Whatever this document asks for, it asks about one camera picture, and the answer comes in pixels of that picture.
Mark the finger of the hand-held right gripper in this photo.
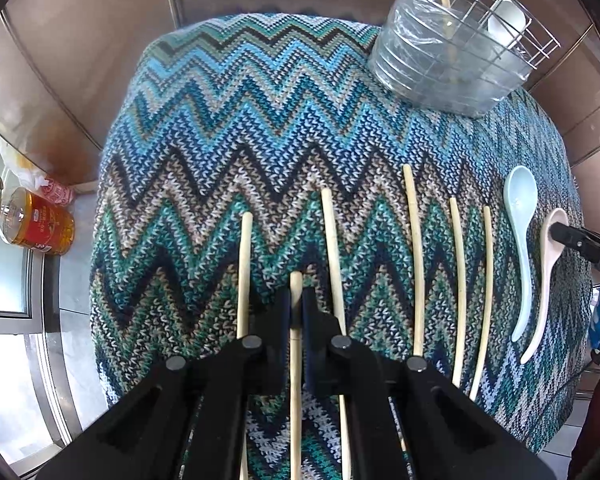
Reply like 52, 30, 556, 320
550, 222, 600, 281

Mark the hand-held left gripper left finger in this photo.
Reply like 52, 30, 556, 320
40, 287, 293, 480

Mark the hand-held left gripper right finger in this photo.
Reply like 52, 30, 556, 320
302, 289, 553, 480

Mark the pale pink ceramic spoon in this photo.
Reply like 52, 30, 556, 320
520, 208, 571, 365

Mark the light blue ceramic spoon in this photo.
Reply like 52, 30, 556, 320
503, 165, 539, 342

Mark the metal wire basket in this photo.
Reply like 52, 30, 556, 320
410, 0, 561, 68

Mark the zigzag knitted blanket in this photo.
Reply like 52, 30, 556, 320
92, 12, 593, 480

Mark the white ceramic spoon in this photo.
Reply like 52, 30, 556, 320
487, 0, 527, 36

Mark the clear plastic bowl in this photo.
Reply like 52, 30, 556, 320
369, 0, 531, 118

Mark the red and white packet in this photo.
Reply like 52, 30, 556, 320
32, 176, 76, 207

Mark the cooking oil bottle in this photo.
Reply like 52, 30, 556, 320
0, 176, 76, 256

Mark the white plastic bag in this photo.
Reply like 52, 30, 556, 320
0, 137, 48, 191

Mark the metal sliding door frame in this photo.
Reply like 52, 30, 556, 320
0, 12, 106, 466

